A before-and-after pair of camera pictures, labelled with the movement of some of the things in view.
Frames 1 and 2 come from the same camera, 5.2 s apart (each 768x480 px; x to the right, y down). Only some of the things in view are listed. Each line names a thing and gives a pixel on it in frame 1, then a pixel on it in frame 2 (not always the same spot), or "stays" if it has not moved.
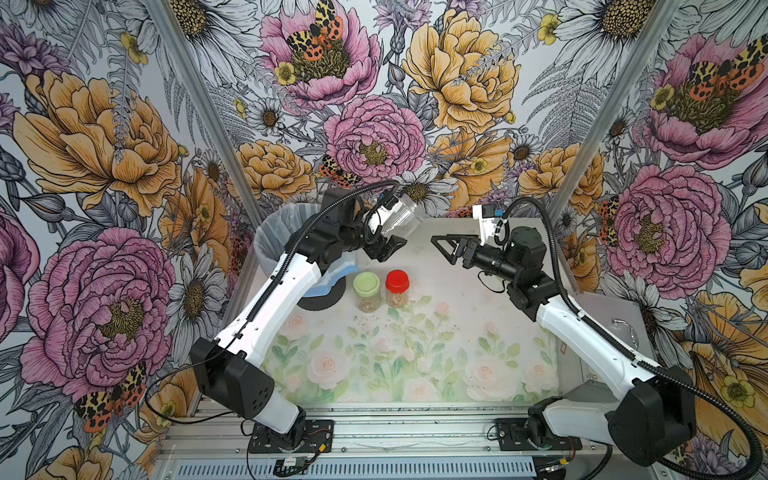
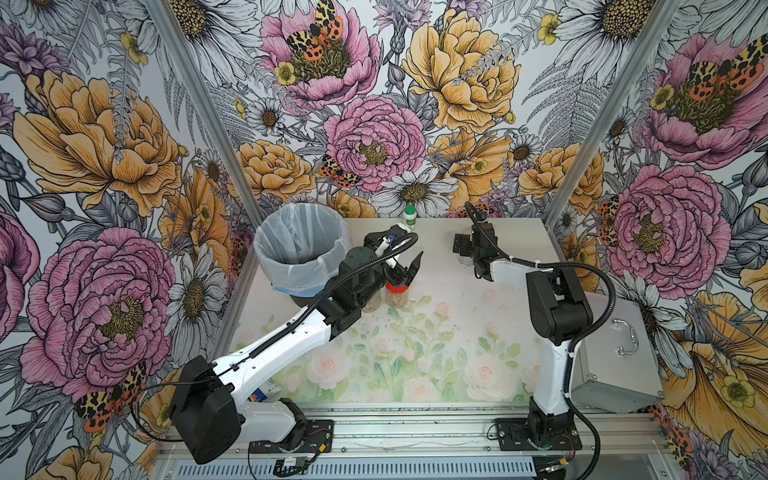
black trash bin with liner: [273, 228] stays
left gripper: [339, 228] -> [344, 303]
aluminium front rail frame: [214, 444] stays
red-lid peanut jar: [397, 285] stays
